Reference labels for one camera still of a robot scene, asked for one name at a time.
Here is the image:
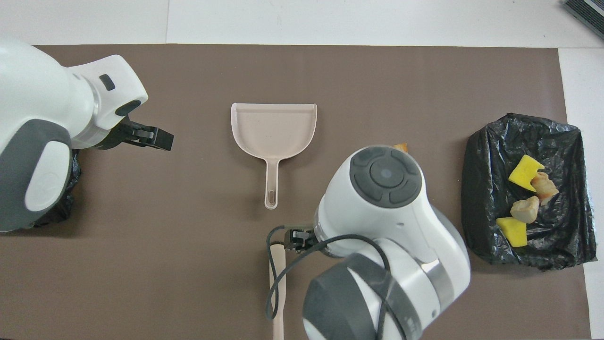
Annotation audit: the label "black bag-lined bin pink spot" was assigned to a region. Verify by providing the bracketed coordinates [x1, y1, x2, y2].
[33, 149, 82, 228]

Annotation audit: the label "notched all-yellow sponge piece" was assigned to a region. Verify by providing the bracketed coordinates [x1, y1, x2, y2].
[508, 155, 545, 192]

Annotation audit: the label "large yellow green sponge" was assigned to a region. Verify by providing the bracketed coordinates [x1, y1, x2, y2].
[496, 217, 528, 247]

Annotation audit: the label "beige plastic dustpan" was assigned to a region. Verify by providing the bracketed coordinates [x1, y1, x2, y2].
[230, 103, 318, 210]

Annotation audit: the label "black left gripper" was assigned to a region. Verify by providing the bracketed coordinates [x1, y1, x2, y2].
[97, 118, 174, 152]

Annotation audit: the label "brown table mat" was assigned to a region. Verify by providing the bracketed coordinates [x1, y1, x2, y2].
[0, 44, 592, 340]

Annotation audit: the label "grey ribbed panel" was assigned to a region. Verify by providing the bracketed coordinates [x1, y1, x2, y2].
[562, 0, 604, 41]

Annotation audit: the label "brown croissant end piece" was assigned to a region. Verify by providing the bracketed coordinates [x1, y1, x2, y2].
[532, 171, 560, 206]

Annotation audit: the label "beige hand brush black bristles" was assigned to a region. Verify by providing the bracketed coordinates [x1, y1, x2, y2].
[269, 242, 286, 340]

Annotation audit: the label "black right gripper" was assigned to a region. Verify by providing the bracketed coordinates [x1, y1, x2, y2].
[283, 227, 322, 252]

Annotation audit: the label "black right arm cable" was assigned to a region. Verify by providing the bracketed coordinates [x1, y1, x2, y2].
[265, 226, 392, 340]

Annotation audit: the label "pale crumbly bread piece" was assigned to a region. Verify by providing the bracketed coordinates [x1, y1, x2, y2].
[511, 195, 540, 224]

